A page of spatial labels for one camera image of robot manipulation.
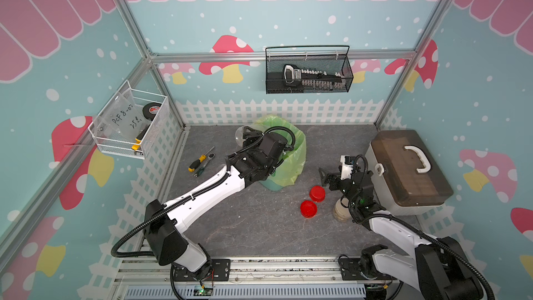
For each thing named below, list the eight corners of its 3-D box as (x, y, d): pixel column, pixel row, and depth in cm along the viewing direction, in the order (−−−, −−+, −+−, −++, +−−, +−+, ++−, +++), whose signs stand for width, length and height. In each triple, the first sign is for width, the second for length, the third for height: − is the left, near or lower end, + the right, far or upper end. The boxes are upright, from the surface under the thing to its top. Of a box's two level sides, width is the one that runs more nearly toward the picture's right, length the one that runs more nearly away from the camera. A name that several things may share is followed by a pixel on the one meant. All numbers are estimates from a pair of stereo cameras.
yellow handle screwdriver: (190, 171, 103) (188, 167, 101) (212, 148, 113) (211, 144, 110) (192, 172, 103) (190, 169, 100) (214, 149, 112) (213, 145, 110)
